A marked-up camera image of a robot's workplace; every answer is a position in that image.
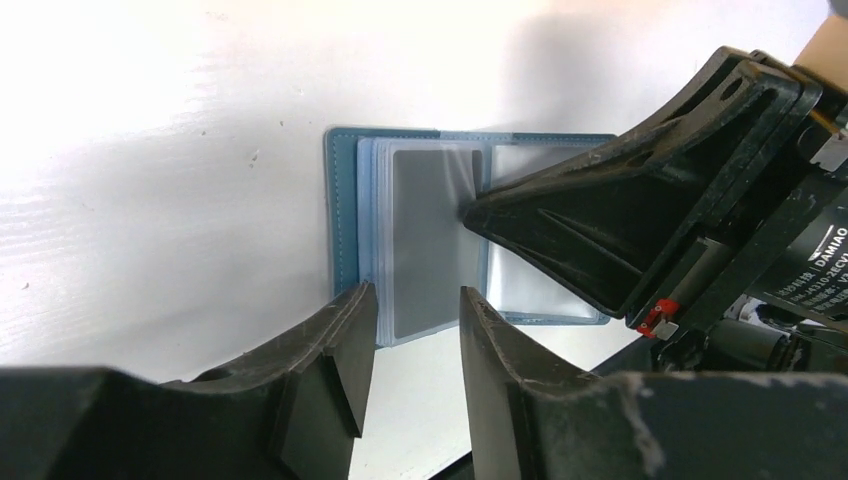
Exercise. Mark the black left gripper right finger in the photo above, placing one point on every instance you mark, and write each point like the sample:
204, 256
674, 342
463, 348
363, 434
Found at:
534, 415

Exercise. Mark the blue leather card holder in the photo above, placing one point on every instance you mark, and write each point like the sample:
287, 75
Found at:
359, 176

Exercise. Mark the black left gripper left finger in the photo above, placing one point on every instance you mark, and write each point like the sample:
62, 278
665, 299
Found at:
291, 408

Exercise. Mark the dark grey credit card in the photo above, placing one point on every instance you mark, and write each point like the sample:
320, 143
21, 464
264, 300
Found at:
433, 254

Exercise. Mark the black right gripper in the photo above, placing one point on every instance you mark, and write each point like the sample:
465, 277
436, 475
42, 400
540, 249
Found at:
715, 193

